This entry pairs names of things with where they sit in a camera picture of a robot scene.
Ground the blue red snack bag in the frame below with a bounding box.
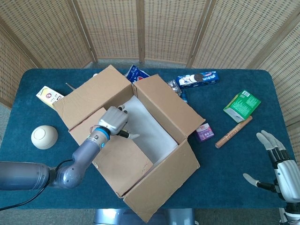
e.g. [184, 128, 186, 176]
[124, 64, 150, 84]

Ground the brown cardboard box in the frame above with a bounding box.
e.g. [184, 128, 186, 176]
[52, 64, 213, 224]

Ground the teal table cover cloth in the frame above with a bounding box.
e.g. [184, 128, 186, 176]
[0, 67, 300, 210]

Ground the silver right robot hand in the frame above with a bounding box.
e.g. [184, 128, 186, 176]
[243, 130, 300, 203]

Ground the green paper package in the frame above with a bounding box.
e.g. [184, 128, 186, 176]
[223, 90, 262, 123]

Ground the blue Oreo cookie pack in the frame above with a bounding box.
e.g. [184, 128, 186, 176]
[176, 71, 220, 89]

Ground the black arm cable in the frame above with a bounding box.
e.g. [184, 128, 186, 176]
[0, 159, 74, 211]

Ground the small purple box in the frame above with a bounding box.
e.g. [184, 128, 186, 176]
[195, 122, 215, 143]

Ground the cream round dome bowl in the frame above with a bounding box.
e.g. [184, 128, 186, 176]
[30, 125, 59, 150]

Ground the white foam sheet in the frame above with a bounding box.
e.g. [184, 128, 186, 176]
[121, 95, 179, 166]

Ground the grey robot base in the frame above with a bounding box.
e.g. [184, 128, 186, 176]
[93, 208, 195, 225]

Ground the woven wooden folding screen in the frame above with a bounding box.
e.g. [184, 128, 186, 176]
[0, 0, 300, 162]

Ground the brown paper-wrapped stick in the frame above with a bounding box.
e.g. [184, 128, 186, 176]
[215, 115, 254, 149]

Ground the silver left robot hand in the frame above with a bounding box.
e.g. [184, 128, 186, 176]
[97, 105, 141, 139]

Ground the clear plastic snack pack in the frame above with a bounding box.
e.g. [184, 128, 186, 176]
[167, 79, 182, 96]

